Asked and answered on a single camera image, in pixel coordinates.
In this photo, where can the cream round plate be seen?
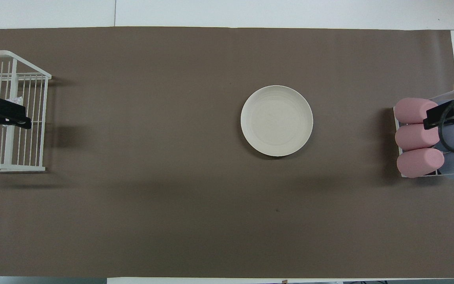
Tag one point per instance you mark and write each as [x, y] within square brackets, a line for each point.
[276, 121]

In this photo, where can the brown table mat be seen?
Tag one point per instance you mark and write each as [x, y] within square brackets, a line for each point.
[172, 197]

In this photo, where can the pink plastic cup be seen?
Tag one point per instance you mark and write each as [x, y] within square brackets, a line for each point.
[420, 162]
[414, 137]
[410, 110]

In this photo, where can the silver mesh sponge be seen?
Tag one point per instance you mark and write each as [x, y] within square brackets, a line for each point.
[14, 100]

